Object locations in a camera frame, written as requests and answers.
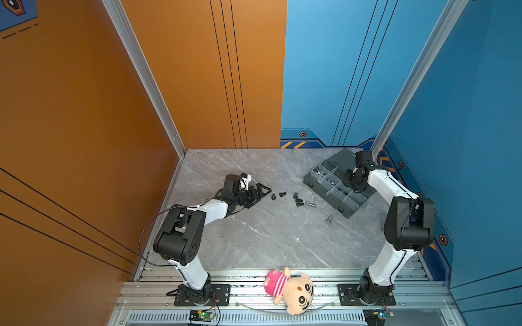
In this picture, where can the left green circuit board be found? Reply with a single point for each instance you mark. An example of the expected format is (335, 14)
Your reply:
(201, 317)

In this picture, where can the silver bolt on table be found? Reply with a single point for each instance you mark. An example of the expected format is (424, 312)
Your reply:
(328, 220)

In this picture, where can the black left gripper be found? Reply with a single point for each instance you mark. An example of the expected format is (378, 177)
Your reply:
(255, 198)

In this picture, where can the right green circuit board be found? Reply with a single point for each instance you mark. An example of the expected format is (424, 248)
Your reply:
(377, 317)

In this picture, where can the aluminium rail frame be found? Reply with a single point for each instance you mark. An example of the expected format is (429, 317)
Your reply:
(420, 301)

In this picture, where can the aluminium corner post right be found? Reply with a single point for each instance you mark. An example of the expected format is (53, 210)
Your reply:
(444, 25)

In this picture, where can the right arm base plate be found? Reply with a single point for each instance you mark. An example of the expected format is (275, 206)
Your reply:
(355, 295)

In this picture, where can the aluminium corner post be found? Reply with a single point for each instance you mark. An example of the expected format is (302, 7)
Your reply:
(444, 25)
(122, 24)

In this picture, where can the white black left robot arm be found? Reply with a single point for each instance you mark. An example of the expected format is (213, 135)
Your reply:
(179, 238)

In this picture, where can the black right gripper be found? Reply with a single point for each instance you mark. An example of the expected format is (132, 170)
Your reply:
(348, 172)

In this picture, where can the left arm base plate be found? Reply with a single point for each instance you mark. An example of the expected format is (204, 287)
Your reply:
(207, 296)

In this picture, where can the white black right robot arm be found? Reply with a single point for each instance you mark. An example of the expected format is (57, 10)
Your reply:
(408, 228)

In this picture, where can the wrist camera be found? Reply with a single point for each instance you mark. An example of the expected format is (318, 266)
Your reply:
(364, 157)
(235, 183)

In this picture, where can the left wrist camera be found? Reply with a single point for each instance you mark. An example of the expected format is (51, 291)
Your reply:
(235, 183)

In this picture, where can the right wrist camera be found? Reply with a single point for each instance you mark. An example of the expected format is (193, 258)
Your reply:
(364, 157)

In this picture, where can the aluminium corner post left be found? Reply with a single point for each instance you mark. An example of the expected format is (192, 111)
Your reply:
(122, 24)

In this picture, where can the green circuit board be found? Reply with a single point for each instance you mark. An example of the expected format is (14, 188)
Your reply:
(377, 317)
(201, 317)

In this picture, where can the grey plastic organizer box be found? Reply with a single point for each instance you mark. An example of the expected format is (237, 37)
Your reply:
(326, 180)

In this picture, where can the pink plush doll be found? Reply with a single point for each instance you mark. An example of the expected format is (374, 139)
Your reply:
(297, 293)

